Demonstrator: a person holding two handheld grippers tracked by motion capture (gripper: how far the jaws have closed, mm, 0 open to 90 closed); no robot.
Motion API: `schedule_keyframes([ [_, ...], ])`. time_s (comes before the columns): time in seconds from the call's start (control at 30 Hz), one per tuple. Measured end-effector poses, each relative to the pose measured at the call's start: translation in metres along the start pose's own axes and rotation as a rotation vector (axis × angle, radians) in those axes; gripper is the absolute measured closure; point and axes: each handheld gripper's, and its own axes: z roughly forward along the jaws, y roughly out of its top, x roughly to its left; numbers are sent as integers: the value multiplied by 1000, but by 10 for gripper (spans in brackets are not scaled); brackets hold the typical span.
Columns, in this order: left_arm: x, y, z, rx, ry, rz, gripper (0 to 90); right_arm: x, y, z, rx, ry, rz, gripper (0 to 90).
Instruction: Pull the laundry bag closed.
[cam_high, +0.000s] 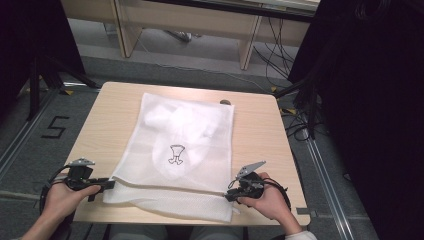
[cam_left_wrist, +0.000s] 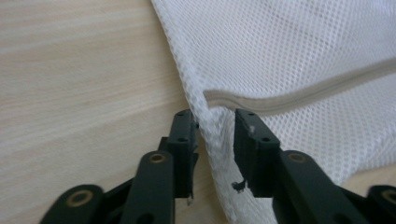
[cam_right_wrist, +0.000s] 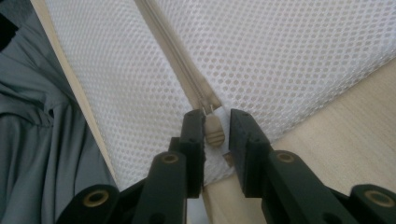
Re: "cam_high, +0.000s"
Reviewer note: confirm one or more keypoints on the white mesh laundry bag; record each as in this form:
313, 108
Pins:
146, 166

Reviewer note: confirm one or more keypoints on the person's left hand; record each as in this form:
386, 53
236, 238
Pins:
63, 201

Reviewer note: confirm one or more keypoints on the black curtain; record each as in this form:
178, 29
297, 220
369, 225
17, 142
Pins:
30, 40
373, 110

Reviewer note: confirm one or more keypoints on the black tripod stand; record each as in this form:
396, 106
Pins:
35, 86

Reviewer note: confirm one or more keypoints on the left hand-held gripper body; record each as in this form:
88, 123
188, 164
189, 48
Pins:
78, 176

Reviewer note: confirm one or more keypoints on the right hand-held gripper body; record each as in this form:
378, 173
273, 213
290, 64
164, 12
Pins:
251, 186

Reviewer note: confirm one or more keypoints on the white garment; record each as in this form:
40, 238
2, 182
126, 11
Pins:
180, 123

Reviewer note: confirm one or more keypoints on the light wooden desk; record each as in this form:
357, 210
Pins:
186, 20

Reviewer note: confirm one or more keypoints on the grey tape strip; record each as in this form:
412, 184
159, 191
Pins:
305, 211

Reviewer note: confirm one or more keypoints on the metal floor rail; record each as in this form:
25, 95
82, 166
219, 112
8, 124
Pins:
328, 186
23, 133

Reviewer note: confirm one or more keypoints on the yellow tape piece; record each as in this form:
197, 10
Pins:
290, 110
69, 92
273, 89

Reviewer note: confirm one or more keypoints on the brown round table grommet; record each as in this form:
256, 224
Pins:
225, 101

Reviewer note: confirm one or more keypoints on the black metal stand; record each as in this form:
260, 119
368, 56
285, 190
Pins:
311, 110

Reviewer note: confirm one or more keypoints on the person's right hand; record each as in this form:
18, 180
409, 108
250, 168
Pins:
271, 203

